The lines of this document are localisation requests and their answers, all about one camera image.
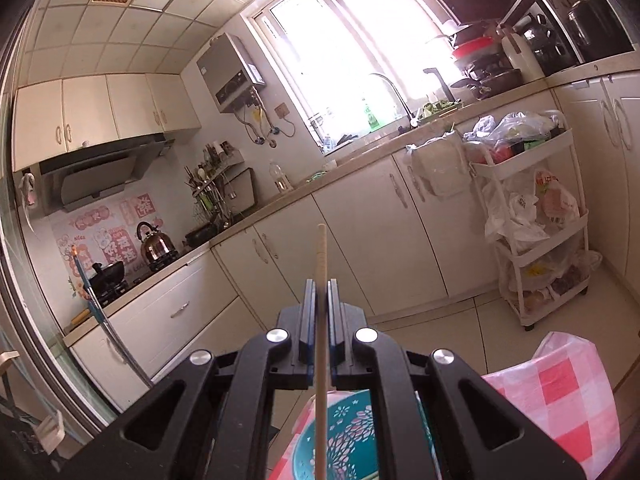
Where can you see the utensil drying rack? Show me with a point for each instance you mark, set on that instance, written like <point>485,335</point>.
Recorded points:
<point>222,185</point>

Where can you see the black wok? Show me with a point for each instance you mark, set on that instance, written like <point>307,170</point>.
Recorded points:
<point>106,278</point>

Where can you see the white lower cabinets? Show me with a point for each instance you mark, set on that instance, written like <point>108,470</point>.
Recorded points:
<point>417,264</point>

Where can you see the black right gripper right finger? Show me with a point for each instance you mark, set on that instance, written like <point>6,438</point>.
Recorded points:
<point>347,369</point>

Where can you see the wooden chopstick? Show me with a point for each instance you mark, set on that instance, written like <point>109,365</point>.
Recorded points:
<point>321,353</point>

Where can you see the white cabinets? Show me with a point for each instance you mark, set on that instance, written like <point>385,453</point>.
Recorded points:
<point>65,115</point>
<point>417,264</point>

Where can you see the stacked pots and pans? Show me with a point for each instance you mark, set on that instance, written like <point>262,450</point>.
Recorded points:
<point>479,55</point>

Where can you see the black microwave shelf unit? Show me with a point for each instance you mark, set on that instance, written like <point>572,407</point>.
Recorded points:
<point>562,33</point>

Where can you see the teal perforated utensil basket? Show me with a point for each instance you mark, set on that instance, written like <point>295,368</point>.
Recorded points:
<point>351,451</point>

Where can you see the black range hood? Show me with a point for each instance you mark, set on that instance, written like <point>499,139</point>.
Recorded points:
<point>79,178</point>

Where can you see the white upper cabinets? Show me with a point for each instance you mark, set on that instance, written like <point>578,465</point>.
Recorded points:
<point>65,115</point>

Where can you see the white hanging trash bin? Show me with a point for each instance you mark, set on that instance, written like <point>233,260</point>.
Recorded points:
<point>441,163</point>

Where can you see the steel kettle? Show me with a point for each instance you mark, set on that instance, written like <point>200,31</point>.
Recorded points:
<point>156,246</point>

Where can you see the chrome kitchen faucet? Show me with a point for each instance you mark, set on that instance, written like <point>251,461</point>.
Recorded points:
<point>413,122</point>

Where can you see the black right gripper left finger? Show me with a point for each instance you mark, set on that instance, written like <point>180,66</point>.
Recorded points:
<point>296,367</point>

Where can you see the red checkered plastic tablecloth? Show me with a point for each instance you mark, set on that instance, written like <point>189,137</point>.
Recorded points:
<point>564,390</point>

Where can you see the white thermos jug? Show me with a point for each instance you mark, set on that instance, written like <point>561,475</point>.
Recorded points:
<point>521,56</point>

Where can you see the grey wall water heater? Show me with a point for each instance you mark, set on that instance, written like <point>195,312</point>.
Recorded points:
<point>229,73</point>

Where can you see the clear plastic bottle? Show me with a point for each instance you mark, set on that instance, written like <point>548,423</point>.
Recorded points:
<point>280,179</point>

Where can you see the white rolling storage cart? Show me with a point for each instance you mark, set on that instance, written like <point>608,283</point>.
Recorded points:
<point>526,172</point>

